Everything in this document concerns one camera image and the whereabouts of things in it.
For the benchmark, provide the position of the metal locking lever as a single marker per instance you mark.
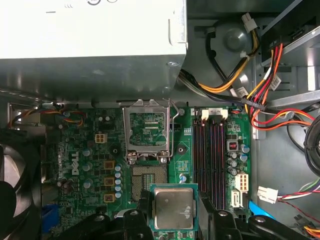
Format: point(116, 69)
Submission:
point(172, 135)

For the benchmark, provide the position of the black RAM slot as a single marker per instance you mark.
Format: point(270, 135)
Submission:
point(197, 150)
point(221, 150)
point(214, 150)
point(205, 150)

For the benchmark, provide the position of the black PC case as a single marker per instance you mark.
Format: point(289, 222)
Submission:
point(280, 162)

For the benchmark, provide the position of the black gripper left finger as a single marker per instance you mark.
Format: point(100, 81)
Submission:
point(135, 227)

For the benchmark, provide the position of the silver CPU green edge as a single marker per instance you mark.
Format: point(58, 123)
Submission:
point(172, 207)

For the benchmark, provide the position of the metal socket cover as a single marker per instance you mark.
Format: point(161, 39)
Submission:
point(126, 130)

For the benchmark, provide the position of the CPU socket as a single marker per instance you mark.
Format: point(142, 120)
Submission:
point(140, 175)

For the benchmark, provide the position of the green motherboard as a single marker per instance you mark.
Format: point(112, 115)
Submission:
point(180, 172)

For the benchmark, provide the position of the grey power supply unit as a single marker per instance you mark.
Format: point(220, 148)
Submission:
point(87, 37)

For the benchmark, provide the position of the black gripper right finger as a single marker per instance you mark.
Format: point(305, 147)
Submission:
point(220, 227)

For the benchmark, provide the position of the grey optical drive cage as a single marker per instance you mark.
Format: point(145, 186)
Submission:
point(295, 98)

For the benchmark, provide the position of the black case fan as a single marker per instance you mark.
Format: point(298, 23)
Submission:
point(33, 180)

